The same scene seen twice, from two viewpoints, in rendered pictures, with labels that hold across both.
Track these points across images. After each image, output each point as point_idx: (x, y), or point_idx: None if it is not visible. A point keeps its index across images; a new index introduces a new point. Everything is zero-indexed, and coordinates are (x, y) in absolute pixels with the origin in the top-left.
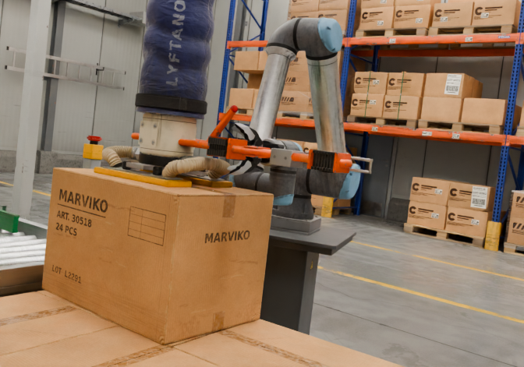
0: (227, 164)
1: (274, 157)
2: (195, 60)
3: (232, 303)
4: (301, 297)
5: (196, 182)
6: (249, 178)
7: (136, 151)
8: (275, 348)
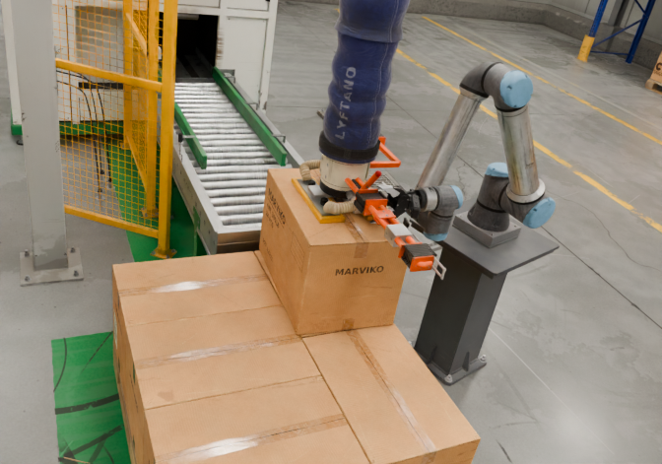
0: None
1: (386, 233)
2: (362, 118)
3: (363, 313)
4: (473, 296)
5: None
6: None
7: None
8: (374, 362)
